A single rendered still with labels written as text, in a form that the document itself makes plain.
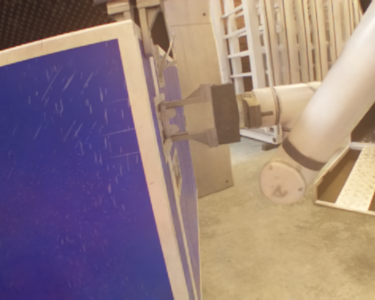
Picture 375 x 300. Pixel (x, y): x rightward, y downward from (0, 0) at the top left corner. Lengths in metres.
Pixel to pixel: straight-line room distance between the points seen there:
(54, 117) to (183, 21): 1.50
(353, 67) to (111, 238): 0.48
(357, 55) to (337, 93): 0.06
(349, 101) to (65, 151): 0.45
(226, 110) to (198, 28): 1.37
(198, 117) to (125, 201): 1.44
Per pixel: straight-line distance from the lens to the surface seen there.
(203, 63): 1.87
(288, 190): 0.48
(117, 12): 0.50
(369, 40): 0.44
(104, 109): 0.42
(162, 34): 1.45
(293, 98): 0.59
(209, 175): 1.97
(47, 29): 1.55
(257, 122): 0.52
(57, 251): 0.56
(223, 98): 0.57
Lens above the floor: 0.86
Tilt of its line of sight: 15 degrees down
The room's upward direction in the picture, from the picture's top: 9 degrees counter-clockwise
